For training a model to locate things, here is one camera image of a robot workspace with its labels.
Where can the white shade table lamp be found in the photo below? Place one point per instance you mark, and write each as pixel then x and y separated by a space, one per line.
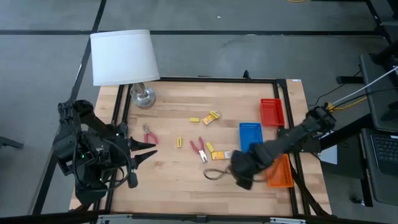
pixel 124 56

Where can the white paper sheet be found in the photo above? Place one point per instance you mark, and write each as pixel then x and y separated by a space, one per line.
pixel 329 155

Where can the blue plastic basket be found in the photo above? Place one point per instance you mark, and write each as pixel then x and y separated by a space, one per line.
pixel 250 133

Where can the yellow eraser with black print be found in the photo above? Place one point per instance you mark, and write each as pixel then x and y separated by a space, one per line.
pixel 179 142

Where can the black aluminium table frame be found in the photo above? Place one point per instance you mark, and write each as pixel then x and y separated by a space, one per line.
pixel 202 79

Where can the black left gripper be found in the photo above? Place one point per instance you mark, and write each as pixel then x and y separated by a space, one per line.
pixel 119 149

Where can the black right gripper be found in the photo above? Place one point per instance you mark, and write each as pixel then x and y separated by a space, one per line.
pixel 245 166

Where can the black desk support beam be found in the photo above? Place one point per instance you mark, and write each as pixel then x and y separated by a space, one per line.
pixel 348 130

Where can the orange plastic basket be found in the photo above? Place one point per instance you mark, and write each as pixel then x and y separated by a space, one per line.
pixel 283 174

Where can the grey side desk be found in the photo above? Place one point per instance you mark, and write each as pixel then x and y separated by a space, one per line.
pixel 379 93

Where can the silver aluminium bracket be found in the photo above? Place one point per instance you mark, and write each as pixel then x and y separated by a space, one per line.
pixel 115 218
pixel 287 220

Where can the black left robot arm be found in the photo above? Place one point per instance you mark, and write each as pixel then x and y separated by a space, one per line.
pixel 71 143

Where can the yellow crayon box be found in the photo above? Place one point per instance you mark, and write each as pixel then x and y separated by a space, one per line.
pixel 207 120
pixel 219 155

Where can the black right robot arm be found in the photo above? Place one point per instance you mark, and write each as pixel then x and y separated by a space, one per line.
pixel 295 133

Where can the dark laptop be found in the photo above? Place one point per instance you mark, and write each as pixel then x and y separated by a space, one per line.
pixel 385 152

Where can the red plastic basket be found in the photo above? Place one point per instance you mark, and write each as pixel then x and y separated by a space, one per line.
pixel 272 113

